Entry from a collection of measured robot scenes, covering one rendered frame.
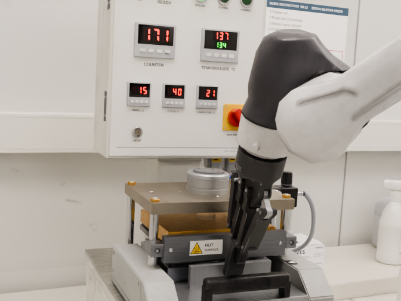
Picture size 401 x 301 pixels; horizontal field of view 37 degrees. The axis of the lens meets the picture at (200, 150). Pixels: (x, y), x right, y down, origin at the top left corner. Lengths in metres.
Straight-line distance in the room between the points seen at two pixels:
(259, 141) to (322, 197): 1.12
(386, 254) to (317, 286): 0.84
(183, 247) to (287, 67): 0.37
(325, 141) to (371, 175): 1.35
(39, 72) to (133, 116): 0.44
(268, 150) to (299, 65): 0.13
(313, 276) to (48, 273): 0.81
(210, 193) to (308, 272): 0.22
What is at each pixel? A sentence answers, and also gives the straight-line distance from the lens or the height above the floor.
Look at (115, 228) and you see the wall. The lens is 1.65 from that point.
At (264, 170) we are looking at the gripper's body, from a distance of 0.87.
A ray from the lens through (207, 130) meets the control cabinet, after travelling 1.22.
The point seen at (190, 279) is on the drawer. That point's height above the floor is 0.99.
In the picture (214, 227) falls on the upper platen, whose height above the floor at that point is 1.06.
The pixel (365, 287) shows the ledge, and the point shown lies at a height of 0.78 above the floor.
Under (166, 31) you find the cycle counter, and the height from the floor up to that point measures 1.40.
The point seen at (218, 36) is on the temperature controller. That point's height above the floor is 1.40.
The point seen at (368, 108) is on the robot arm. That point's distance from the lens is 0.71.
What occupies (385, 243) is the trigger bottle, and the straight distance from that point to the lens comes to 1.86.
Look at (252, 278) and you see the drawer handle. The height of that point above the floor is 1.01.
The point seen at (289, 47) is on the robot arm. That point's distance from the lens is 0.80.
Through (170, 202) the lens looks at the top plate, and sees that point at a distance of 0.99.
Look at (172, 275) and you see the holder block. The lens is 1.03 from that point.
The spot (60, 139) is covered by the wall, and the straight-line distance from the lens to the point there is 1.52.
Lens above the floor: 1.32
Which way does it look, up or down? 7 degrees down
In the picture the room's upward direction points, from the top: 3 degrees clockwise
